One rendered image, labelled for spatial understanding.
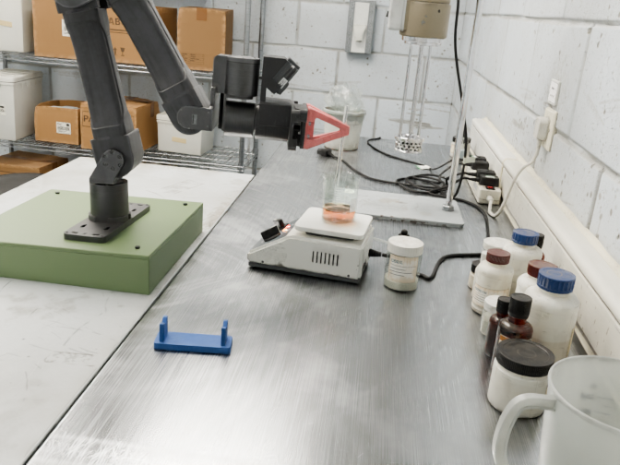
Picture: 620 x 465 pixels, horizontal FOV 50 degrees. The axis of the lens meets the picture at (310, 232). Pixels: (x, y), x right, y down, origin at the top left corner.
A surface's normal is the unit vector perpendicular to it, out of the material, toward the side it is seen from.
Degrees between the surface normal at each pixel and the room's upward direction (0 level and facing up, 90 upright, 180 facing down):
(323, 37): 90
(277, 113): 91
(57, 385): 0
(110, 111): 80
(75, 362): 0
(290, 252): 90
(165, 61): 84
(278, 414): 0
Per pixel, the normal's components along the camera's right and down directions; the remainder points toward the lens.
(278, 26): -0.11, 0.32
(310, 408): 0.08, -0.94
